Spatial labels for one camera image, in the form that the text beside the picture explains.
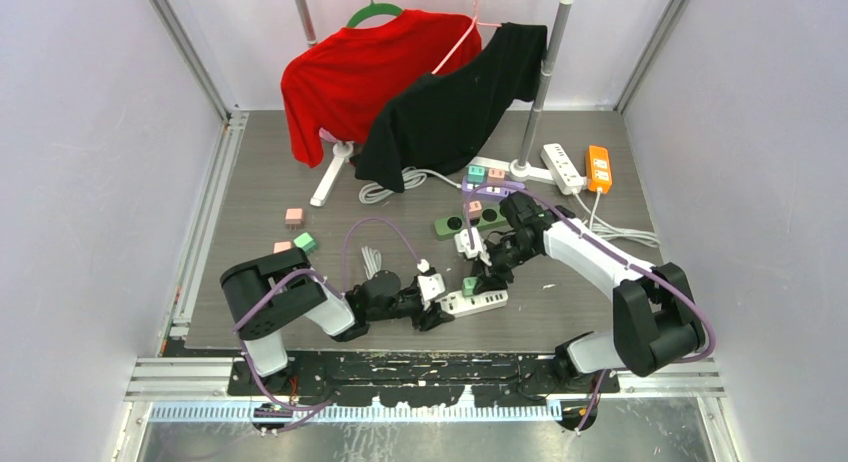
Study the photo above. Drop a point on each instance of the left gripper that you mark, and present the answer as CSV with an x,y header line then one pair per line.
x,y
428,319

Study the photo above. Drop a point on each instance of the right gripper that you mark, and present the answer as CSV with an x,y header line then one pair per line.
x,y
488,282

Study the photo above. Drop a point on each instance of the green plug adapter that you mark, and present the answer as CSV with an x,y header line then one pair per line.
x,y
469,285

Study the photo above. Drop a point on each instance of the green power strip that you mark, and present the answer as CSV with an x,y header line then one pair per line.
x,y
487,218

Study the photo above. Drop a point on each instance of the white power strip with USB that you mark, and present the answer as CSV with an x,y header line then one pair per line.
x,y
562,170

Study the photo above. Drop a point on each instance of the orange power strip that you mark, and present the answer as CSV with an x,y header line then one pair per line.
x,y
598,169

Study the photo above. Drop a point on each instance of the pink plug adapter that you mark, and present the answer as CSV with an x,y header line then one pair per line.
x,y
294,218
282,246

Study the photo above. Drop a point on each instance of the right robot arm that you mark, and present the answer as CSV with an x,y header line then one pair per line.
x,y
655,321

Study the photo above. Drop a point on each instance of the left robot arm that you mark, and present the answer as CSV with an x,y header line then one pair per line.
x,y
268,293

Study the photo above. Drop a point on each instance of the teal plug adapter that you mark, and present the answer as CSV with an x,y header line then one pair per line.
x,y
476,174

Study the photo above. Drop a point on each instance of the purple power strip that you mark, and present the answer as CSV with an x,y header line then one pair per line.
x,y
490,193

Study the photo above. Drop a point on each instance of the pink adapter on purple strip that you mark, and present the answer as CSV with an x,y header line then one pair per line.
x,y
495,176

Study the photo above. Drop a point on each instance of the white clothes rack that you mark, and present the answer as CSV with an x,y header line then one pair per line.
x,y
517,170

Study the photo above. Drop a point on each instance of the black t-shirt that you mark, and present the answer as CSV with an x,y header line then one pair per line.
x,y
441,122

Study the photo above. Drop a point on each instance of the red t-shirt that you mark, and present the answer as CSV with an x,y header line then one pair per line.
x,y
343,82

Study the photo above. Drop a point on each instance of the pink clothes hanger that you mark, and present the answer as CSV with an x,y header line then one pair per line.
x,y
473,25

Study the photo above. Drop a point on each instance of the green clothes hanger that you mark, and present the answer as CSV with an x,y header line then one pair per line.
x,y
373,9

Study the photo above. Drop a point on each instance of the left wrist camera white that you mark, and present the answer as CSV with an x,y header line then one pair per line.
x,y
430,283

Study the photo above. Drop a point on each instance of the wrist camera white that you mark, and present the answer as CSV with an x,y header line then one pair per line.
x,y
469,243
430,283

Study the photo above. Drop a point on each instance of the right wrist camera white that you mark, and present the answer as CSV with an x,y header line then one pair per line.
x,y
469,243

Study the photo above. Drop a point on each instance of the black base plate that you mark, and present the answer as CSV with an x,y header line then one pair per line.
x,y
416,379

